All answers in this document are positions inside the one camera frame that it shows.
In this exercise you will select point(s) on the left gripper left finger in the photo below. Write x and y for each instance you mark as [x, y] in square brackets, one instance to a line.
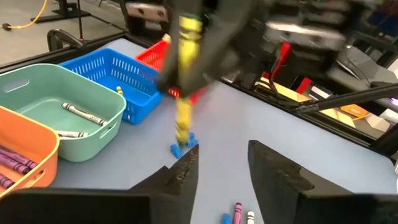
[93, 207]

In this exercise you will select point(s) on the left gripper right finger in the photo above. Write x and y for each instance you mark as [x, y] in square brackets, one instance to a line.
[295, 202]

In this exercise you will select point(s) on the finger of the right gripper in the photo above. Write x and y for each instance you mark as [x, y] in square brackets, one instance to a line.
[217, 37]
[171, 46]

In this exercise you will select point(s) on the yellow wrapper crayon green tip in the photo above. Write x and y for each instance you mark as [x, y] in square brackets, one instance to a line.
[183, 115]

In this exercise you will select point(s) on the red slotted plastic basket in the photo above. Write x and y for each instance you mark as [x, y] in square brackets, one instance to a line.
[152, 56]

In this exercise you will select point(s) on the wooden table side board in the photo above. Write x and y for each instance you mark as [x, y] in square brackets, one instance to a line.
[289, 93]

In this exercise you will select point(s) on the orange plastic bin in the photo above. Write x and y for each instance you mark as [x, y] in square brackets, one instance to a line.
[46, 155]

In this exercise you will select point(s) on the blue slotted plastic basket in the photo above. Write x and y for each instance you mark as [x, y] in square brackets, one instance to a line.
[105, 90]

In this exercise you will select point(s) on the black tripod stand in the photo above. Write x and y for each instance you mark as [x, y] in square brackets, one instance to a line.
[71, 14]

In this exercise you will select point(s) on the teal plastic bin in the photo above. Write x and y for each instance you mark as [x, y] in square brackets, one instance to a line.
[40, 105]

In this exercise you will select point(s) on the black frame clamp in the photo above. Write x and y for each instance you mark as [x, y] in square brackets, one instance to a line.
[60, 35]

